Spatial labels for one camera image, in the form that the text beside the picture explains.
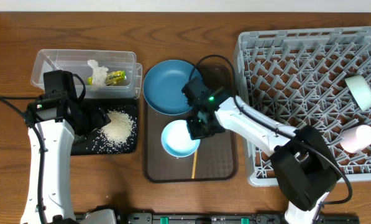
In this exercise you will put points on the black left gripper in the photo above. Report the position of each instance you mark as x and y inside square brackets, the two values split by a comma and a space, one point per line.
[98, 117]

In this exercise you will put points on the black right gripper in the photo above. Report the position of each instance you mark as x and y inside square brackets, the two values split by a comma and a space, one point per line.
[196, 133]

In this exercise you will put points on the light blue bowl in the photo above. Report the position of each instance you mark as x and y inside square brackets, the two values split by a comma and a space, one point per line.
[176, 139]

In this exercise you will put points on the white rice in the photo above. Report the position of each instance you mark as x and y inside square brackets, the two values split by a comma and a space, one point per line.
[117, 137]

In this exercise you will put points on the white tissue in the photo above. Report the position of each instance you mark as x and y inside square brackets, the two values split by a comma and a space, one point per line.
[99, 74]

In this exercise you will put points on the wooden chopstick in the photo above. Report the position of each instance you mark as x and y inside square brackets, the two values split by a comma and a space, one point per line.
[195, 157]

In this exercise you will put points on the yellow green snack wrapper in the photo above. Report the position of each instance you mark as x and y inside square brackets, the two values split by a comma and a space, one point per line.
[113, 78]

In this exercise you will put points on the dark blue plate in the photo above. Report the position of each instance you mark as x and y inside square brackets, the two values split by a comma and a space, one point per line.
[163, 84]

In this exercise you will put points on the pink cup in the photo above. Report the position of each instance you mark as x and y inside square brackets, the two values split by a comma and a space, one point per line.
[356, 139]

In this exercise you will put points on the mint green bowl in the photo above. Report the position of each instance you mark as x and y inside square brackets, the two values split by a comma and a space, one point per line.
[360, 91]

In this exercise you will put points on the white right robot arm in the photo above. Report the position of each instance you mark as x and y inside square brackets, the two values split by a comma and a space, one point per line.
[305, 169]

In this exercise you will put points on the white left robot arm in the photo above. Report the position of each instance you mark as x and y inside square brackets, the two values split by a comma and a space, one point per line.
[53, 126]

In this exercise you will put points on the grey dishwasher rack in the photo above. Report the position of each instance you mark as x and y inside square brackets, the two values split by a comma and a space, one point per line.
[297, 77]

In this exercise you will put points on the black tray bin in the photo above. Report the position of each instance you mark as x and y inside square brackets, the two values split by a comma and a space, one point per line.
[83, 145]

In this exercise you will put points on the brown serving tray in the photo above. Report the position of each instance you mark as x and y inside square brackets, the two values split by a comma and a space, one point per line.
[217, 156]

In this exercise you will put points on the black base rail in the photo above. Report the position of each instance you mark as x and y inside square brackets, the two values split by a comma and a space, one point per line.
[257, 218]

